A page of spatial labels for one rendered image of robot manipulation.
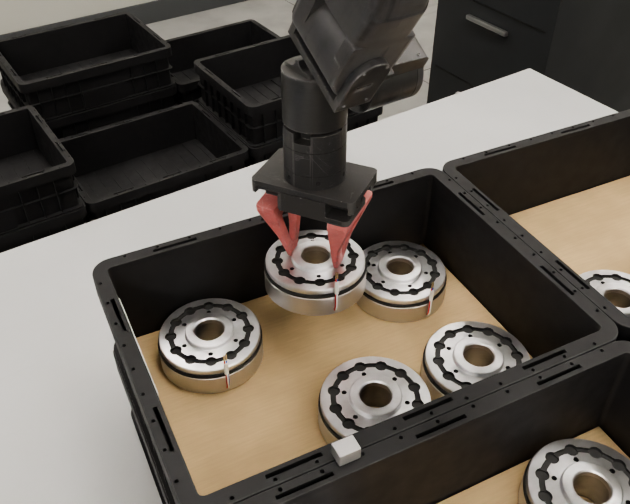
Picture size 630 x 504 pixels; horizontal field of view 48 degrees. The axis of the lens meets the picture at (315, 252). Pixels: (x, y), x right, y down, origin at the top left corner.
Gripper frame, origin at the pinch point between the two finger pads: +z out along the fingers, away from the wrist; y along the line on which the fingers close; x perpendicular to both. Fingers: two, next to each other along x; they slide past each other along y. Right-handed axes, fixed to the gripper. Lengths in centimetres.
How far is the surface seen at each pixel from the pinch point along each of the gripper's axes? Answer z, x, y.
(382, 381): 6.0, 8.2, -10.5
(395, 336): 9.4, -1.2, -8.7
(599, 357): -0.2, 3.7, -27.7
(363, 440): 0.0, 19.5, -12.6
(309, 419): 9.7, 12.2, -4.8
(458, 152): 20, -61, -1
